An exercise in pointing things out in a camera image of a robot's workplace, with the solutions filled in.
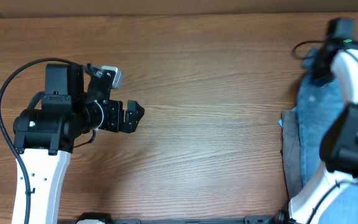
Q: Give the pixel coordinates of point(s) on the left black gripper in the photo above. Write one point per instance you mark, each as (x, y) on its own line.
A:
(115, 124)

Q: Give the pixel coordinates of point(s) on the light blue denim jeans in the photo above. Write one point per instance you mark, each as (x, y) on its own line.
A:
(318, 106)

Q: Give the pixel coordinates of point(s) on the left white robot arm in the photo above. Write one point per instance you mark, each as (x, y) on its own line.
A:
(76, 101)

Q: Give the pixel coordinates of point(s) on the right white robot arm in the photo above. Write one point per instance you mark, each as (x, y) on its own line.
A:
(335, 58)

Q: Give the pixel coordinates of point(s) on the grey folded garment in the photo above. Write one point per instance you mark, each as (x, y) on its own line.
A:
(291, 152)

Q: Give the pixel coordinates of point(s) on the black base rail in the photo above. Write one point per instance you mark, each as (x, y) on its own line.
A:
(95, 217)

